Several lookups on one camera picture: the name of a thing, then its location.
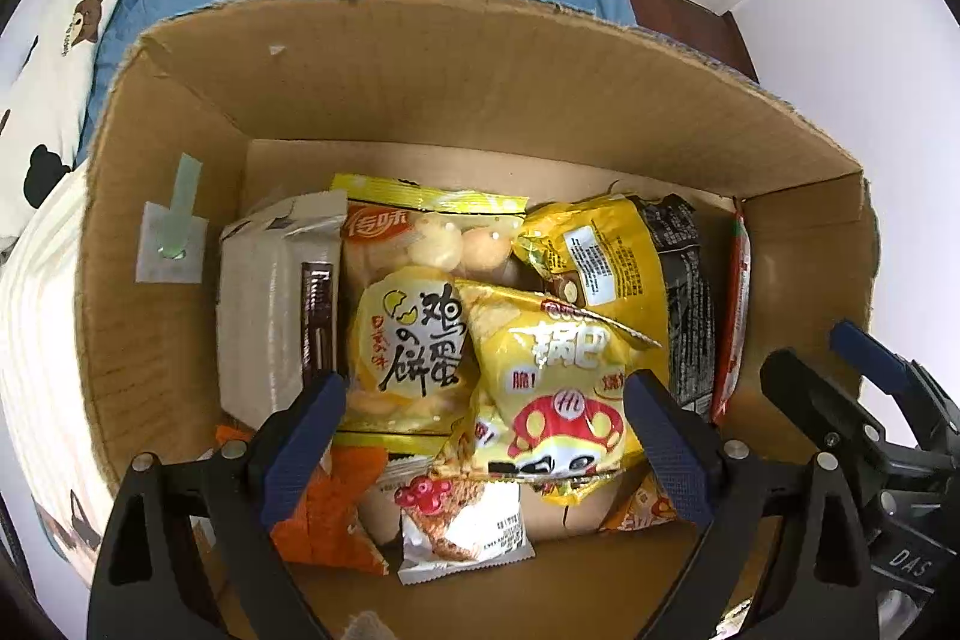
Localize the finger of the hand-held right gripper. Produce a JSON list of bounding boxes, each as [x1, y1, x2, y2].
[[761, 347, 893, 468], [831, 320, 960, 453]]

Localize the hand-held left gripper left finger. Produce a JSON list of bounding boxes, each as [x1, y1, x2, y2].
[[86, 370, 350, 640]]

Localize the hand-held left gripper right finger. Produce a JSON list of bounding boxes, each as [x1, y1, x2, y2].
[[622, 368, 878, 640]]

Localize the orange panda snack packet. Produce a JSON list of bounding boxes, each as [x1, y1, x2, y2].
[[600, 471, 683, 532]]

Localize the plain orange snack packet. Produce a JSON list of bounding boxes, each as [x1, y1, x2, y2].
[[214, 426, 391, 577]]

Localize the red and white snack packet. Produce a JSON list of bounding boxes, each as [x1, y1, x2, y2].
[[709, 197, 753, 423]]

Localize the yellow cartoon snack packet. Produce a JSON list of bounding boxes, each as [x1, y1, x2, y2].
[[431, 278, 672, 507]]

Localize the white wafer packet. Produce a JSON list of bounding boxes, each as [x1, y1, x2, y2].
[[216, 190, 350, 435]]

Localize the yellow egg cookie packet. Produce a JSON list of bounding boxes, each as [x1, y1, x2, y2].
[[330, 173, 530, 453]]

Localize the black snack packet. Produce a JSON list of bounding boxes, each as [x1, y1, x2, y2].
[[630, 194, 717, 416]]

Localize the white cookie packet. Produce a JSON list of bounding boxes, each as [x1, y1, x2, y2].
[[394, 460, 537, 587]]

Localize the long yellow snack packet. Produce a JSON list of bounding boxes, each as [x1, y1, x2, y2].
[[512, 194, 672, 356]]

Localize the cardboard box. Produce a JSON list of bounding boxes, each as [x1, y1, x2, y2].
[[75, 0, 882, 640]]

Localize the cat printed striped blanket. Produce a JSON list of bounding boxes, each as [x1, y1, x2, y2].
[[0, 160, 128, 603]]

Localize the bear printed white pillow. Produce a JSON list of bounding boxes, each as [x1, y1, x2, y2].
[[0, 0, 155, 251]]

